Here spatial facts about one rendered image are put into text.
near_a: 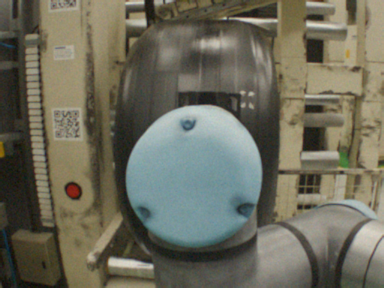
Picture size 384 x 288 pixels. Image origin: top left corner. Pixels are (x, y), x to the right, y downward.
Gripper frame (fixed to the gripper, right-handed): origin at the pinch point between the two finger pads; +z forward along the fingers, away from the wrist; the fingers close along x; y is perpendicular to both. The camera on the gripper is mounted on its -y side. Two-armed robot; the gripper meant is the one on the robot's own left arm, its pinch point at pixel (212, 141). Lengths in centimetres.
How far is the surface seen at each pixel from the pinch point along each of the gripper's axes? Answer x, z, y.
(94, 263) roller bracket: 24.7, 11.4, -28.6
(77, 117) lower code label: 30.4, 19.6, 2.0
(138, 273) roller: 16.0, 15.4, -32.1
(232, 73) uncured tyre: -2.9, 4.6, 10.7
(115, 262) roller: 21.5, 16.0, -30.3
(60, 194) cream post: 36.6, 21.6, -16.7
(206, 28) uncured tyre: 1.9, 13.2, 19.7
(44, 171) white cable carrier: 40.9, 22.1, -11.3
